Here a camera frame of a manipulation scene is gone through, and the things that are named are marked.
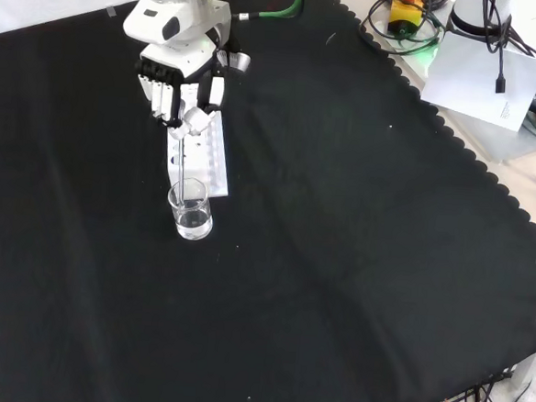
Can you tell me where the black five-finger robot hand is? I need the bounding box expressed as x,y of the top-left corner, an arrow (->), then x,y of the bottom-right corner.
128,27 -> 254,147

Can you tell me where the clear glass beaker with water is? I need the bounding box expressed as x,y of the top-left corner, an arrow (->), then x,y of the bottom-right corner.
163,174 -> 218,243

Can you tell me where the pale board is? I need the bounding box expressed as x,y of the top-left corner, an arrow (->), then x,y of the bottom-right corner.
352,0 -> 536,168

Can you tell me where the black cable with flat plug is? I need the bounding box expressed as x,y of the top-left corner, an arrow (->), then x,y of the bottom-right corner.
475,0 -> 516,95

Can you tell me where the yellow stop button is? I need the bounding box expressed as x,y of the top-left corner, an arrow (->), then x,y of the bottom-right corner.
386,0 -> 425,39

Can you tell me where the green cable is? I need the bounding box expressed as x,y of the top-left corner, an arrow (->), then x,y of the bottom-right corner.
232,0 -> 305,26

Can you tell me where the white test tube rack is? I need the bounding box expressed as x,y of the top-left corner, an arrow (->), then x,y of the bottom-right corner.
161,81 -> 238,200

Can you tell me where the clear glass rod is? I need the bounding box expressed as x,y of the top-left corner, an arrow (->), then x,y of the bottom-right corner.
173,132 -> 193,209

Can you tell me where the white paper sheet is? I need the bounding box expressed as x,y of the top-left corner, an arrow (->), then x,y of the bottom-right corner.
419,33 -> 536,134

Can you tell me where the black bench cloth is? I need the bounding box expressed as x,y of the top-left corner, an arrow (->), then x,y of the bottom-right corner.
0,0 -> 536,402

